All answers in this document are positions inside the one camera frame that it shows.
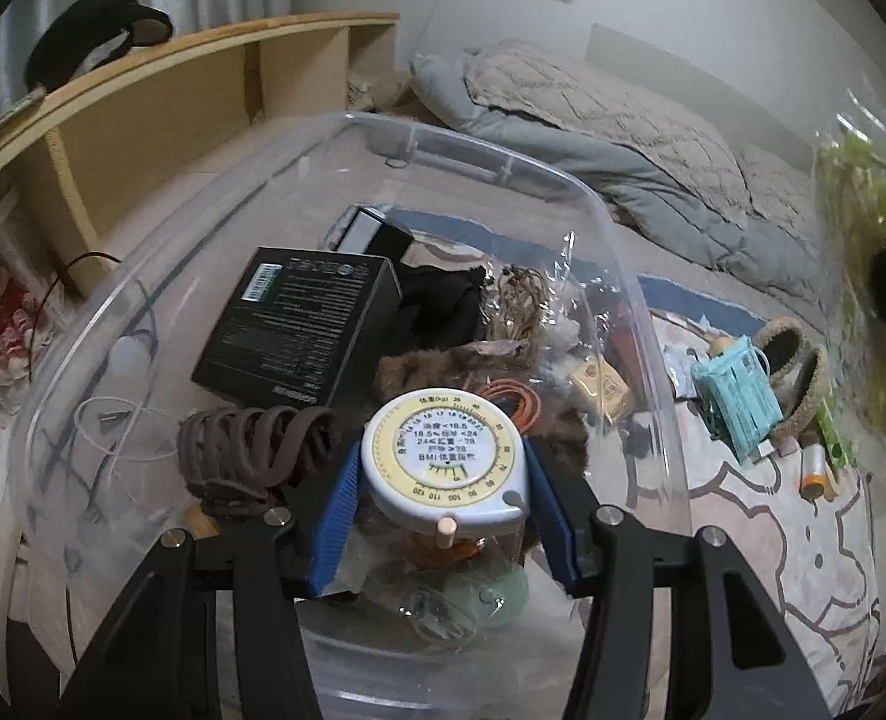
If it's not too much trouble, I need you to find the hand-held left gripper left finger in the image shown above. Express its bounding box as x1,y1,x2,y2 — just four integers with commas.
56,431,365,720

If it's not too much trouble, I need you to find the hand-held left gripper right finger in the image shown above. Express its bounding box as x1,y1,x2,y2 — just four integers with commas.
522,435,827,720

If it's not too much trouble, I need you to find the clear bag of beaded rope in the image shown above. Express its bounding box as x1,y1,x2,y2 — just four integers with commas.
810,86,886,481

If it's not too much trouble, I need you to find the brown hair claw clip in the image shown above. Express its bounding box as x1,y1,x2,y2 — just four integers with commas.
176,405,339,518

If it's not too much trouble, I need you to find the orange cable coil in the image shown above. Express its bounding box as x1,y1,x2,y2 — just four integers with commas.
477,379,541,428

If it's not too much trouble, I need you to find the round white tape measure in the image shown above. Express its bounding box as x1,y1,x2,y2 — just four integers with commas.
360,390,528,552

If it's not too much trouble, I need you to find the silver tube with orange cap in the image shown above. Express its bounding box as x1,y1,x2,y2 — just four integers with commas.
799,444,827,502

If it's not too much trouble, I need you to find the black cardboard box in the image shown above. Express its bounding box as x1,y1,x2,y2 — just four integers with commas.
190,246,403,410

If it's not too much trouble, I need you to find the clear plastic storage bin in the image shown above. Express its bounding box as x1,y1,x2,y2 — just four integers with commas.
8,111,692,720

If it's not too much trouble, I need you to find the mint green round lid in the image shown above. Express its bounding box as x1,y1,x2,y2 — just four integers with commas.
443,566,530,631

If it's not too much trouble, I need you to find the beige plush slipper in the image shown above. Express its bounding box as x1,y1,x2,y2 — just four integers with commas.
750,315,808,383
769,345,830,440

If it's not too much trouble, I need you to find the small yellow box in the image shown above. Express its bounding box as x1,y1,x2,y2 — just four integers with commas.
570,356,631,425

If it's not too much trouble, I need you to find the green dotted wipes pack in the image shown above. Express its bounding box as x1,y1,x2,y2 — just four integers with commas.
814,397,853,473

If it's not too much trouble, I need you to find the brown furry pouch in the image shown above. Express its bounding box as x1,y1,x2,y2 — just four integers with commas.
375,341,586,466

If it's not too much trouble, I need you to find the teal tissue pack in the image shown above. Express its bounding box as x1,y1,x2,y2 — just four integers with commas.
690,336,783,464

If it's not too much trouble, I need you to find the white paper packet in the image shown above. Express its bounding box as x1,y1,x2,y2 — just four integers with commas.
660,345,703,398

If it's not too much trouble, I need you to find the printed cartoon blanket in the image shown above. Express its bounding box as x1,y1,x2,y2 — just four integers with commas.
383,210,883,713

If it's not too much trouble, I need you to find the black cloth pouch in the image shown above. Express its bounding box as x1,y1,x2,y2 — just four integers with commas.
394,262,489,353

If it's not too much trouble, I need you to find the small black and white box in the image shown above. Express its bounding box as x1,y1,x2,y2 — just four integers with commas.
327,204,415,271

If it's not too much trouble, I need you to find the white headboard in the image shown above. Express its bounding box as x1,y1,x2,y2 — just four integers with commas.
585,22,864,166

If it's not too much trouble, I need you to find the grey blue duvet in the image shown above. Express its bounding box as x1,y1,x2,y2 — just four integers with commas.
409,45,827,301

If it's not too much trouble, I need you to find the red dress doll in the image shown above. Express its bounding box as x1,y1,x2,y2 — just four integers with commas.
0,262,46,383

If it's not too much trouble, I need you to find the beige plush toy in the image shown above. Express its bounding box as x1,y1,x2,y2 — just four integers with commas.
345,71,414,117

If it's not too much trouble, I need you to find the wooden bedside shelf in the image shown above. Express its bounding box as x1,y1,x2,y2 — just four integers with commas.
0,11,403,421

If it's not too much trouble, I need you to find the black visor cap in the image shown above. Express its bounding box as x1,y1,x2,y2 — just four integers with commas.
24,0,175,87

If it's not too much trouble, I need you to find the clear bag of brown cords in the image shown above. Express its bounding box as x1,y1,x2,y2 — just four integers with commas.
480,262,586,361

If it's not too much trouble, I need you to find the black cable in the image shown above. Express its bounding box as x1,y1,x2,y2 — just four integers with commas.
38,251,125,361

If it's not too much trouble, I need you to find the thin white wall cable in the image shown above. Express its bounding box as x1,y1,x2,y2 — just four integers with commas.
405,0,451,61

